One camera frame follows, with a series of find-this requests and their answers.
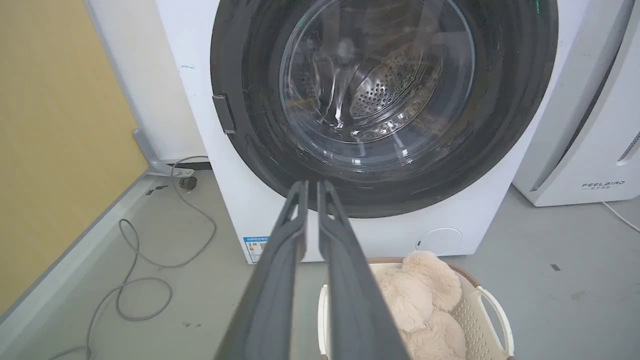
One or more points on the white plastic laundry basket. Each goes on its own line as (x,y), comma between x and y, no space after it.
(482,320)

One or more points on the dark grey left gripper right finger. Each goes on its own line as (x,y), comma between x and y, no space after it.
(357,300)

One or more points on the round black glass washer door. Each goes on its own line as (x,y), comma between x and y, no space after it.
(260,125)

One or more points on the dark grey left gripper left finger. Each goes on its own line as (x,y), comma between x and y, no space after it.
(272,295)

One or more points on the beige plush teddy bear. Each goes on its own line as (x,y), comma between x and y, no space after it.
(425,300)

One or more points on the blue energy label sticker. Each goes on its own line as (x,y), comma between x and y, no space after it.
(255,248)

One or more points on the white front-load washing machine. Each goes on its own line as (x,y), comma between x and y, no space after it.
(210,165)

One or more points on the grey metal floor bracket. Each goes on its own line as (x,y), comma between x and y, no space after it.
(157,162)

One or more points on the white Feelbird appliance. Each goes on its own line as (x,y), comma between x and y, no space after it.
(580,125)

